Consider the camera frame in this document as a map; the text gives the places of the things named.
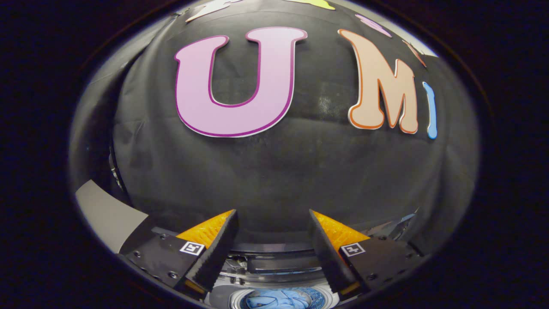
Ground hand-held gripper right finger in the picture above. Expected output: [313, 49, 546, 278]
[309, 209, 425, 301]

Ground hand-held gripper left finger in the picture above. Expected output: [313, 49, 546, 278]
[118, 209, 238, 301]

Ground grey washing machine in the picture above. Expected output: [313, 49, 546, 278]
[150, 210, 425, 309]

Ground light blue shirt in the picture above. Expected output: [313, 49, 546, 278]
[247, 288, 316, 309]

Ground dark cabinet with white door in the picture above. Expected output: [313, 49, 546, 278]
[75, 179, 148, 254]

